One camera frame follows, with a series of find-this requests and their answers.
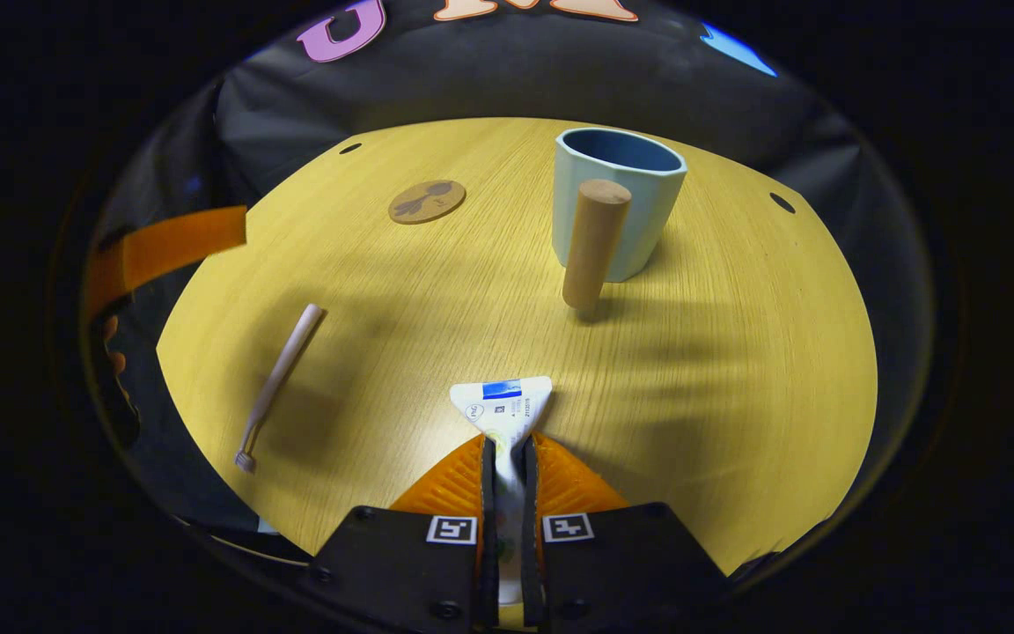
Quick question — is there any light blue cup wooden handle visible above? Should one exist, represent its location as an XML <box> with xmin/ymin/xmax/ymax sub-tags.
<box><xmin>551</xmin><ymin>128</ymin><xmax>688</xmax><ymax>313</ymax></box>

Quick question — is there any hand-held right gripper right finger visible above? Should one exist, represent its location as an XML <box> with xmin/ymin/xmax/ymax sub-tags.
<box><xmin>520</xmin><ymin>431</ymin><xmax>728</xmax><ymax>634</ymax></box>

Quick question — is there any pale pink toothbrush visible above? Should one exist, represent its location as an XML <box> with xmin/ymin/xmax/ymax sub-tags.
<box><xmin>234</xmin><ymin>304</ymin><xmax>327</xmax><ymax>474</ymax></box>

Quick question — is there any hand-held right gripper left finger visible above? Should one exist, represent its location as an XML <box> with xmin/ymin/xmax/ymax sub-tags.
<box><xmin>309</xmin><ymin>431</ymin><xmax>499</xmax><ymax>634</ymax></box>

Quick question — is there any wooden desktop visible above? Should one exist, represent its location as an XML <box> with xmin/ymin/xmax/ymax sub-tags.
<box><xmin>157</xmin><ymin>117</ymin><xmax>879</xmax><ymax>578</ymax></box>

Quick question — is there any white blue toothpaste tube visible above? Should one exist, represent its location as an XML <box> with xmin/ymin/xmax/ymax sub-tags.
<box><xmin>450</xmin><ymin>376</ymin><xmax>554</xmax><ymax>608</ymax></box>

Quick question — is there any round wooden coaster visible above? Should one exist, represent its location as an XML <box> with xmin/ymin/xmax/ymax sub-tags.
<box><xmin>388</xmin><ymin>180</ymin><xmax>467</xmax><ymax>225</ymax></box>

